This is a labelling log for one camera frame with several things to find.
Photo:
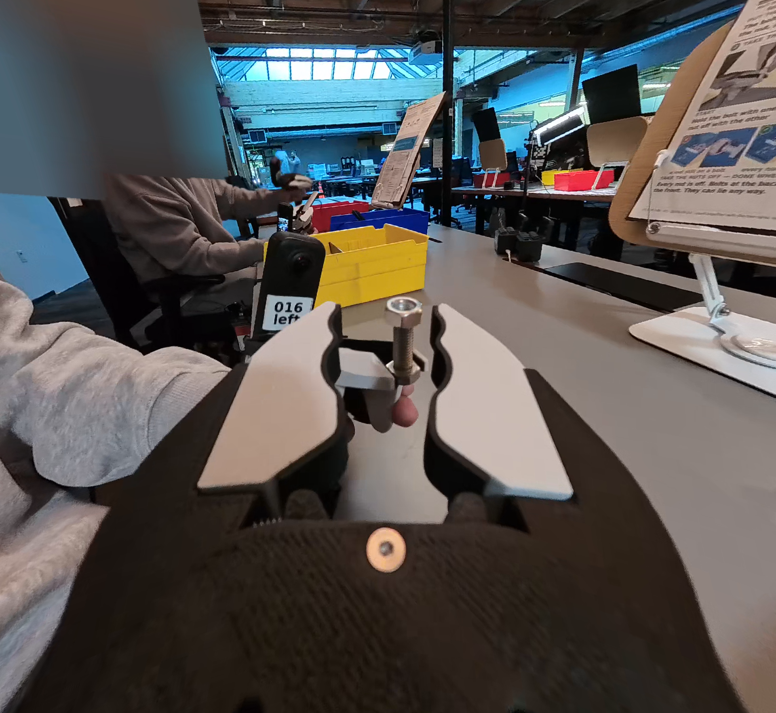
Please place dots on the black desk lamp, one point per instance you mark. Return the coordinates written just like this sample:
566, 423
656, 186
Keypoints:
558, 128

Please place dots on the tall wooden document stand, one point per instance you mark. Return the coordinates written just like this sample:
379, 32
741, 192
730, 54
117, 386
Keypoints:
406, 149

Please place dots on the black monitor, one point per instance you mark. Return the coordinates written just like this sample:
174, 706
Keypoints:
611, 94
485, 125

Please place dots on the yellow divided plastic bin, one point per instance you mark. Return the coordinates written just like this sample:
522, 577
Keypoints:
376, 270

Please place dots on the red storage bin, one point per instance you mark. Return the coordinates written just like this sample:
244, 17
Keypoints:
582, 180
488, 179

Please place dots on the black desk mat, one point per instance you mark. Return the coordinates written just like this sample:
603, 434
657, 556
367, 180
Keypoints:
624, 285

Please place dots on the wide wooden document stand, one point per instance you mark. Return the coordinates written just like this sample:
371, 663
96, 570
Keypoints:
615, 140

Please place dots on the small yellow storage bin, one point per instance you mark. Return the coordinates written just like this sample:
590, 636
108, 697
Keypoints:
551, 177

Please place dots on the red plastic bin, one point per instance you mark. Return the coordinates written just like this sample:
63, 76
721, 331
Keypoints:
339, 213

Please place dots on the printed instruction sheet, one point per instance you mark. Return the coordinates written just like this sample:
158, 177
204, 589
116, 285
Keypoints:
715, 149

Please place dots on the blue plastic bin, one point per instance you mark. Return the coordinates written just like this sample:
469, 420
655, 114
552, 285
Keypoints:
388, 220

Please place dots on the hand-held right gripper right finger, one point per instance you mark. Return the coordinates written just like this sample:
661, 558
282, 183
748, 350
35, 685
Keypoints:
497, 422

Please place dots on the small wooden document stand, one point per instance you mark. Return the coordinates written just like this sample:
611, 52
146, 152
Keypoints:
493, 155

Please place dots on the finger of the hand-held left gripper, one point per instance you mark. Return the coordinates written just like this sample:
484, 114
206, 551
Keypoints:
364, 370
422, 367

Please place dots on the steel hex bolt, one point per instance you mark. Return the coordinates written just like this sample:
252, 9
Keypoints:
405, 355

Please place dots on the grey desk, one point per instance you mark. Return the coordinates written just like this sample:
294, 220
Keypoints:
576, 373

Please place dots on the wood-edged work desk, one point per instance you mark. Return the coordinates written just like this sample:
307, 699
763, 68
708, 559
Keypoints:
533, 190

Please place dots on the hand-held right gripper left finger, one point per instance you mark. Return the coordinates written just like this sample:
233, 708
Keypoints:
279, 410

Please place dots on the person's left forearm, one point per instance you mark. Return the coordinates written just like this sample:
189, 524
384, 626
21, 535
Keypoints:
109, 398

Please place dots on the ceiling projector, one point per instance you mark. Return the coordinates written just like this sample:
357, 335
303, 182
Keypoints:
424, 52

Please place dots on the black battery charger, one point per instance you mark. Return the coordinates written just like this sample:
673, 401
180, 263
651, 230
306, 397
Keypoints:
528, 247
505, 241

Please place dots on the person's grey sweatshirt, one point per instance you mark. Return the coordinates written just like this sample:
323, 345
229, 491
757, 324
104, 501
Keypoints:
42, 573

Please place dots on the black support column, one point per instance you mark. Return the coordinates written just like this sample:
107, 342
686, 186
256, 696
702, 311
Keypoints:
448, 88

